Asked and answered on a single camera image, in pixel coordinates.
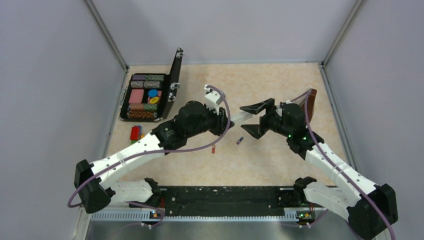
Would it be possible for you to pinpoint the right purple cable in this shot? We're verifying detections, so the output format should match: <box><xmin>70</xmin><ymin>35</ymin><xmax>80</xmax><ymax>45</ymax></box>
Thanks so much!
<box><xmin>286</xmin><ymin>89</ymin><xmax>397</xmax><ymax>240</ymax></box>

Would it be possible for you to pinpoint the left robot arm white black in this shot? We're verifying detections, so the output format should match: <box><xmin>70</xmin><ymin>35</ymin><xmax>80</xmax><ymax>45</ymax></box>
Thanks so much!
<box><xmin>67</xmin><ymin>101</ymin><xmax>232</xmax><ymax>214</ymax></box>

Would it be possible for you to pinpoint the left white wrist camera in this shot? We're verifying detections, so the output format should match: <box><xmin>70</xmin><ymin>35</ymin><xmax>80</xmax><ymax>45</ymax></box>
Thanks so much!
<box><xmin>204</xmin><ymin>85</ymin><xmax>226</xmax><ymax>115</ymax></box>

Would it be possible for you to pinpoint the brown wooden metronome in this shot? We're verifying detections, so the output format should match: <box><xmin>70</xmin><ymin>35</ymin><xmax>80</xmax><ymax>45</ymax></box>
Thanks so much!
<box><xmin>296</xmin><ymin>88</ymin><xmax>317</xmax><ymax>121</ymax></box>

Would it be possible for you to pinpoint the blue battery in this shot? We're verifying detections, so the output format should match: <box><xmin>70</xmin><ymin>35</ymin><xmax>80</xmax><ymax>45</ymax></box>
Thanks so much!
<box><xmin>236</xmin><ymin>137</ymin><xmax>244</xmax><ymax>145</ymax></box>

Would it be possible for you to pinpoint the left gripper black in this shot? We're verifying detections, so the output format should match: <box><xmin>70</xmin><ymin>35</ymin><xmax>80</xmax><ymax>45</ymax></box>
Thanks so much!
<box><xmin>186</xmin><ymin>102</ymin><xmax>234</xmax><ymax>138</ymax></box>

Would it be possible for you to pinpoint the white black remote control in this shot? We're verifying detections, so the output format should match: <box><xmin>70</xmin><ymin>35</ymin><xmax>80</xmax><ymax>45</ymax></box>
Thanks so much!
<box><xmin>230</xmin><ymin>111</ymin><xmax>253</xmax><ymax>125</ymax></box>

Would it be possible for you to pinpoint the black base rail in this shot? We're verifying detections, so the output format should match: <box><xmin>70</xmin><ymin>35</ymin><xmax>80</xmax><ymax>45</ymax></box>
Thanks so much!
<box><xmin>129</xmin><ymin>185</ymin><xmax>319</xmax><ymax>223</ymax></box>

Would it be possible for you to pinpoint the colourful toy block stack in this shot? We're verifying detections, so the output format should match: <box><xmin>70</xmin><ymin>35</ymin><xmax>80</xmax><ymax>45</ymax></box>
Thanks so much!
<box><xmin>129</xmin><ymin>125</ymin><xmax>145</xmax><ymax>145</ymax></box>

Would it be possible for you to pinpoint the black poker chip case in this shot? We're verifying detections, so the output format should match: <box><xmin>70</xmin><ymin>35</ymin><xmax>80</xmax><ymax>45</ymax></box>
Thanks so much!
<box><xmin>119</xmin><ymin>47</ymin><xmax>185</xmax><ymax>122</ymax></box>

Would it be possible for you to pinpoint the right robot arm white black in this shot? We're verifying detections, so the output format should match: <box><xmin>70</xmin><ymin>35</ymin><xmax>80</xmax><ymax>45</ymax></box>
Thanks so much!
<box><xmin>240</xmin><ymin>98</ymin><xmax>399</xmax><ymax>240</ymax></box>

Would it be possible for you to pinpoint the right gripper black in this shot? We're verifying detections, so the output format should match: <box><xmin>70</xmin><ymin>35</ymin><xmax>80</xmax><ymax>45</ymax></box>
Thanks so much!
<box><xmin>240</xmin><ymin>98</ymin><xmax>292</xmax><ymax>139</ymax></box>

